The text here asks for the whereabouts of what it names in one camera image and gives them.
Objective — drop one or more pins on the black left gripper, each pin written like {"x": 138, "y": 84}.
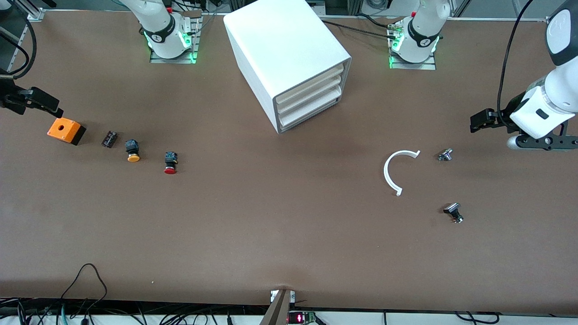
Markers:
{"x": 504, "y": 116}

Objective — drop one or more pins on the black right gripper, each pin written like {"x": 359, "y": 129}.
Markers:
{"x": 10, "y": 99}

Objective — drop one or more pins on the red push button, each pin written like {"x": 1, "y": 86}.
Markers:
{"x": 170, "y": 170}

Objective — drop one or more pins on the large white cabinet drawer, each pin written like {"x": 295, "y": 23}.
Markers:
{"x": 311, "y": 107}

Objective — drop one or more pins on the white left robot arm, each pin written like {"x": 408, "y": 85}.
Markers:
{"x": 542, "y": 113}

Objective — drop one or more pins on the yellow push button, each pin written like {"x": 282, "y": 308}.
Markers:
{"x": 133, "y": 157}

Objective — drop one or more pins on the orange box with hole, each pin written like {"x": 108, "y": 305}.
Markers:
{"x": 63, "y": 127}

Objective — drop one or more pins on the small silver connector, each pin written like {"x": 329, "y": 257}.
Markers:
{"x": 445, "y": 155}

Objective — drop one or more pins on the small black contact block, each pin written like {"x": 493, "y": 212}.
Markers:
{"x": 109, "y": 139}

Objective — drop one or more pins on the white curved plastic arc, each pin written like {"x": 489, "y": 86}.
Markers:
{"x": 385, "y": 174}

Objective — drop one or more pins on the circuit board with red display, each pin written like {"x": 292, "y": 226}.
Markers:
{"x": 300, "y": 318}

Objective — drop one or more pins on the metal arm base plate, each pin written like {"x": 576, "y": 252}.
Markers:
{"x": 429, "y": 66}
{"x": 156, "y": 60}

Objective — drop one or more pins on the black headed metal switch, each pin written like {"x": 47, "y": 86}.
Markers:
{"x": 451, "y": 208}

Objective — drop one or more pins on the white clamp bracket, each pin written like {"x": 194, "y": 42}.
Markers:
{"x": 273, "y": 295}

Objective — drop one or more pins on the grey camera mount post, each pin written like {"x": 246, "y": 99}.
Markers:
{"x": 277, "y": 311}

